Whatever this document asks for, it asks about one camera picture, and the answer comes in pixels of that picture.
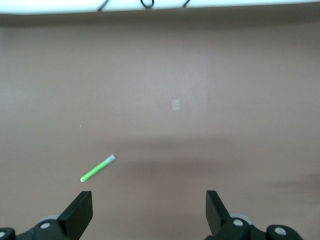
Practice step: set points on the pale tape patch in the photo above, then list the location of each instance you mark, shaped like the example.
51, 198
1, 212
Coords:
176, 104

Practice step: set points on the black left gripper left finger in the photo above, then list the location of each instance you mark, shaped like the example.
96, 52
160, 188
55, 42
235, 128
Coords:
75, 215

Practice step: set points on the green pen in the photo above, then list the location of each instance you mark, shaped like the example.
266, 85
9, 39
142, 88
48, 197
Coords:
96, 169

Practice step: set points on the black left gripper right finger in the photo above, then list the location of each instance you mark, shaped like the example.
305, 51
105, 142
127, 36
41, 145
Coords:
217, 217

